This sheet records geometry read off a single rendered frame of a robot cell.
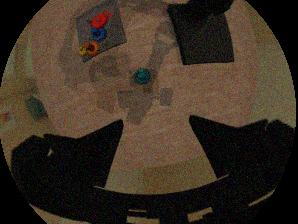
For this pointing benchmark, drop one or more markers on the teal gear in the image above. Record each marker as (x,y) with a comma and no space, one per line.
(142,76)

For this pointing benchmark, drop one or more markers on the yellow gear with black stripe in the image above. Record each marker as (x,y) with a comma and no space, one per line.
(83,53)

